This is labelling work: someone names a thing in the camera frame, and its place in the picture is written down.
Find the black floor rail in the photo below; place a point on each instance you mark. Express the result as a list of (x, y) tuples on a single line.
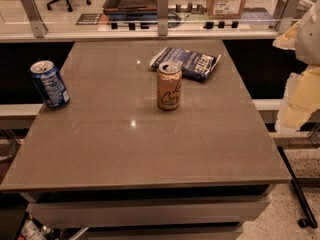
[(309, 219)]

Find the grey drawer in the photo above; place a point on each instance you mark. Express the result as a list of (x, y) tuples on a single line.
[(193, 233), (149, 212)]

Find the blue chip bag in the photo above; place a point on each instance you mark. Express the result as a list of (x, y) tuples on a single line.
[(193, 64)]

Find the orange la croix can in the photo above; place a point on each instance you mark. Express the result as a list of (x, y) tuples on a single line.
[(169, 77)]

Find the grey tray with items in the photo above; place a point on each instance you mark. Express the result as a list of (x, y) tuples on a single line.
[(130, 10)]

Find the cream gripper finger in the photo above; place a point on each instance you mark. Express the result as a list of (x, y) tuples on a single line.
[(301, 99), (287, 40)]

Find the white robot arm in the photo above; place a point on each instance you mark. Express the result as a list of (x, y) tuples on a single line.
[(307, 47)]

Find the blue pepsi can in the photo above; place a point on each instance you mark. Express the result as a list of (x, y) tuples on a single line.
[(48, 81)]

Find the right metal glass bracket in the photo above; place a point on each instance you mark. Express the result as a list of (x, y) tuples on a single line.
[(286, 16)]

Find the left metal glass bracket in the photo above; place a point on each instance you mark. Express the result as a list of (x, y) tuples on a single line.
[(38, 27)]

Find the cardboard box with label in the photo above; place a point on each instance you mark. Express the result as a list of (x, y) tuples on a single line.
[(225, 9)]

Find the middle metal glass bracket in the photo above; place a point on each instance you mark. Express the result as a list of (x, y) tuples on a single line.
[(162, 17)]

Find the lower grey drawer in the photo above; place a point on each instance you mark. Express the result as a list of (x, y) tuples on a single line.
[(193, 233)]

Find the upper grey drawer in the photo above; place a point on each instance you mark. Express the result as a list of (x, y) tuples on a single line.
[(149, 212)]

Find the metal glass bracket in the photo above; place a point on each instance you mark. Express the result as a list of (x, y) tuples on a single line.
[(162, 17), (286, 16), (38, 27)]

